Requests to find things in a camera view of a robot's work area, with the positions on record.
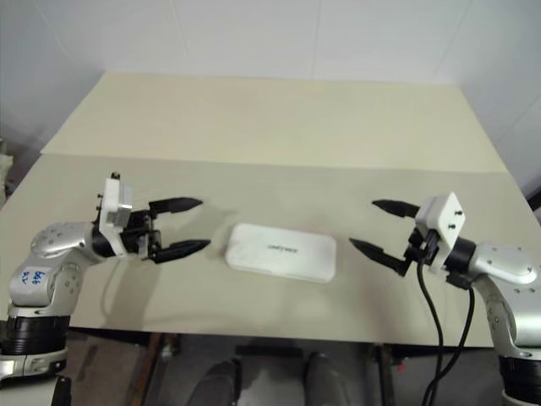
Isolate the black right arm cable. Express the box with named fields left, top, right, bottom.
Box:
left=415, top=243, right=477, bottom=406

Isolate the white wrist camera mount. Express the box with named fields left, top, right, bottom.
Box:
left=413, top=190, right=467, bottom=272
left=96, top=170, right=136, bottom=259

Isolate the white hard pencil case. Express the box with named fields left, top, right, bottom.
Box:
left=223, top=222, right=339, bottom=284

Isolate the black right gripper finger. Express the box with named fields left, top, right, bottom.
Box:
left=371, top=199, right=422, bottom=221
left=347, top=237, right=413, bottom=277

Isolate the dark rounded shape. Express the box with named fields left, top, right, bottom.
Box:
left=194, top=359, right=243, bottom=406
left=304, top=351, right=352, bottom=406

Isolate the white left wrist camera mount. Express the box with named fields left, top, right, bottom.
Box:
left=96, top=170, right=136, bottom=259

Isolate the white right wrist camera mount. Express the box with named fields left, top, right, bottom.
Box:
left=413, top=190, right=467, bottom=272

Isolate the black metal crossbar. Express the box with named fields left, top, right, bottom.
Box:
left=233, top=343, right=303, bottom=359

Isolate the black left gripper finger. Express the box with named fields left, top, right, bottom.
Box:
left=148, top=195, right=204, bottom=215
left=151, top=239, right=212, bottom=266

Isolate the black metal table leg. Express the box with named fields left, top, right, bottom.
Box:
left=134, top=332, right=180, bottom=406
left=366, top=343, right=403, bottom=406

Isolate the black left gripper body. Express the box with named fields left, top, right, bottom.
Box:
left=119, top=209, right=164, bottom=261

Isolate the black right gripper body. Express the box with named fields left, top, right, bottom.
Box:
left=403, top=226, right=441, bottom=268

